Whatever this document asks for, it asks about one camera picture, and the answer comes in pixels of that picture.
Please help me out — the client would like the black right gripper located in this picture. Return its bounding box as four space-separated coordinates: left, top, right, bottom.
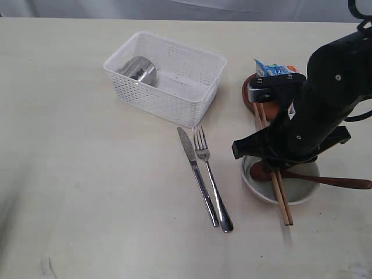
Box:
232 88 351 171

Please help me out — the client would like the brown round plate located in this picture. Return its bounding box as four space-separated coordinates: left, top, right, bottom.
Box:
242 74 279 121

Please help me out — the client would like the wooden chopstick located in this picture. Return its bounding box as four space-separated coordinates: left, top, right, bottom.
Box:
259 102 294 226
252 102 290 227

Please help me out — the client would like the cream floral ceramic bowl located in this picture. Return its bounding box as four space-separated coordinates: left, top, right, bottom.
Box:
241 156 320 205

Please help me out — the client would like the blue snack bag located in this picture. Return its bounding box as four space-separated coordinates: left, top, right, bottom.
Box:
255 59 299 77

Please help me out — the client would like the brown wooden spoon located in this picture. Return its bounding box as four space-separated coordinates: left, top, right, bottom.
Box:
249 162 371 190

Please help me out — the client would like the silver metal fork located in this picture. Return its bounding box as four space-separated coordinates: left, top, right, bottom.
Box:
192 126 234 233

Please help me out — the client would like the silver metal table knife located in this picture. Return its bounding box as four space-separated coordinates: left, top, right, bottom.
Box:
177 127 219 227

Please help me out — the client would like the white perforated plastic basket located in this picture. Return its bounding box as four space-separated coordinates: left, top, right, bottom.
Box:
103 31 227 128

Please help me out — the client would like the clear glass cup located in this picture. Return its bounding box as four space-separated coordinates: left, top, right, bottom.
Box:
116 56 157 85

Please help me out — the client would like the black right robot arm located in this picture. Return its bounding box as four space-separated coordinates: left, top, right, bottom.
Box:
232 24 371 169

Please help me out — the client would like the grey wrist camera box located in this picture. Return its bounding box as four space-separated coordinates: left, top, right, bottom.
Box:
248 73 306 104

